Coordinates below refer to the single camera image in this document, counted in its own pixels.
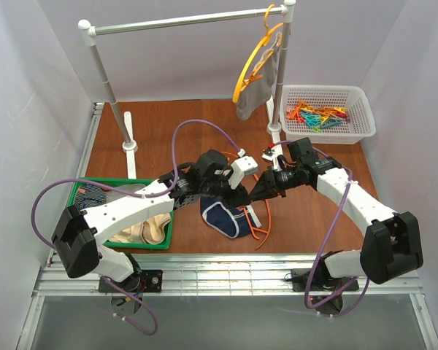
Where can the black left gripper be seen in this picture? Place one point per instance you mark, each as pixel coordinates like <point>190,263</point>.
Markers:
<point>233,193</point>

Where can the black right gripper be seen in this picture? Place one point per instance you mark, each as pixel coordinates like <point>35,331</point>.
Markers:
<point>273,181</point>

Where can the navy blue underwear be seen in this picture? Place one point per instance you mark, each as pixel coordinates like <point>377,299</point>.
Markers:
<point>231,223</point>

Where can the orange plastic hanger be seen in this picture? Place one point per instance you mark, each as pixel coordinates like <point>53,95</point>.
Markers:
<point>260,233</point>

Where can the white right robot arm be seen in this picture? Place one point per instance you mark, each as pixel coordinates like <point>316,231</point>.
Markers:
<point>392,244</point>

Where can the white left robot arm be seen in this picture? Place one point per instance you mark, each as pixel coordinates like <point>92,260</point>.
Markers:
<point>80,235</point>

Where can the beige underwear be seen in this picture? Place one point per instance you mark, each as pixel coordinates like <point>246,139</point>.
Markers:
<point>150,231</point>

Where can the grey hanging underwear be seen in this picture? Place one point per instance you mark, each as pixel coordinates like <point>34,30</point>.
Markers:
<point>258,86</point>

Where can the grey underwear in tray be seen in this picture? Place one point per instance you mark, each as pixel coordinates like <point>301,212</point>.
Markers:
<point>126,188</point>

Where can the striped blue underwear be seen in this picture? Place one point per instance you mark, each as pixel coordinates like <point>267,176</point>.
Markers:
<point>88,196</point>

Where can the teal clothespin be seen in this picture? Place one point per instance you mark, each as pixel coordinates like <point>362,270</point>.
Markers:
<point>330,122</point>

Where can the white plastic basket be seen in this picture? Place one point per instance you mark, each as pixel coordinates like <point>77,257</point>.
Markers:
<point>304,107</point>

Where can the green plastic tray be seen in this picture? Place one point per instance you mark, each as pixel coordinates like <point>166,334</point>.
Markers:
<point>118,182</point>

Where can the white clothes rack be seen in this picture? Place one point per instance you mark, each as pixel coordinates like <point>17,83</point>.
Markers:
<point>275,17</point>

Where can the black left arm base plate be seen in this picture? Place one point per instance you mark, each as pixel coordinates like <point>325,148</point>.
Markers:
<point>142,281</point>

